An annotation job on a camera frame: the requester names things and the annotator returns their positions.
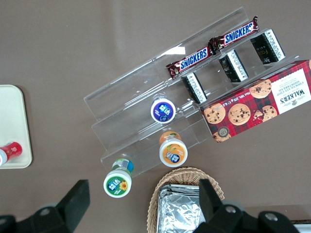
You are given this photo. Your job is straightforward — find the purple-lid gum jar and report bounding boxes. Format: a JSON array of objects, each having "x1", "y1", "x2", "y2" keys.
[{"x1": 150, "y1": 96, "x2": 176, "y2": 124}]

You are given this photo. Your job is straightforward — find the white rectangular bin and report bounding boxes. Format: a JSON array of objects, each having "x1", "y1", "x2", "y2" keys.
[{"x1": 296, "y1": 219, "x2": 311, "y2": 233}]

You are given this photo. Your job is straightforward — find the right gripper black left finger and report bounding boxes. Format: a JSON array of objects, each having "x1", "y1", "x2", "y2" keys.
[{"x1": 0, "y1": 179, "x2": 90, "y2": 233}]

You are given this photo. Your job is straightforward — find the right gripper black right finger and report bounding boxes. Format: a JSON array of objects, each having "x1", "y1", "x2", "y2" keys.
[{"x1": 196, "y1": 179, "x2": 299, "y2": 233}]

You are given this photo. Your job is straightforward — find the green-lid gum jar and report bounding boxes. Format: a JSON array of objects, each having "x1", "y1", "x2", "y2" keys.
[{"x1": 103, "y1": 159, "x2": 134, "y2": 199}]

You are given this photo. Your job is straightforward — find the beige plastic tray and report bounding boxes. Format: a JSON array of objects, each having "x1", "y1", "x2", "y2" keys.
[{"x1": 0, "y1": 84, "x2": 33, "y2": 169}]

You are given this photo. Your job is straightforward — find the red Walkers cookie box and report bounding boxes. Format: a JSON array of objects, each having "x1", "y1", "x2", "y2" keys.
[{"x1": 199, "y1": 59, "x2": 311, "y2": 143}]

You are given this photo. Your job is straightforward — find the orange-lid gum jar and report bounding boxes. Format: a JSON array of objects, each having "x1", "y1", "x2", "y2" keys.
[{"x1": 159, "y1": 131, "x2": 188, "y2": 168}]

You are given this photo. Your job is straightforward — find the Snickers chocolate bar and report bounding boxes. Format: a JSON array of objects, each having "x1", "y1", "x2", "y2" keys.
[
  {"x1": 166, "y1": 46, "x2": 217, "y2": 80},
  {"x1": 208, "y1": 16, "x2": 259, "y2": 51}
]

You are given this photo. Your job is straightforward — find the light wicker basket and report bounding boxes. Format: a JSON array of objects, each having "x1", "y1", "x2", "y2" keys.
[{"x1": 147, "y1": 166, "x2": 225, "y2": 233}]

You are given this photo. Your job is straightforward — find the small black carton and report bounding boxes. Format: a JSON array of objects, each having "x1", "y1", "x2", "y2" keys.
[
  {"x1": 250, "y1": 28, "x2": 286, "y2": 66},
  {"x1": 181, "y1": 72, "x2": 208, "y2": 105},
  {"x1": 218, "y1": 49, "x2": 249, "y2": 83}
]

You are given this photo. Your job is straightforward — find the clear acrylic stepped stand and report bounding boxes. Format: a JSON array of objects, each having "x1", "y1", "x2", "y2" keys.
[{"x1": 83, "y1": 6, "x2": 302, "y2": 177}]

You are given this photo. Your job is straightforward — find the red-lid gum jar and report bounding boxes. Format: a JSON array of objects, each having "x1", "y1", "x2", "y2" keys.
[{"x1": 0, "y1": 142, "x2": 23, "y2": 167}]

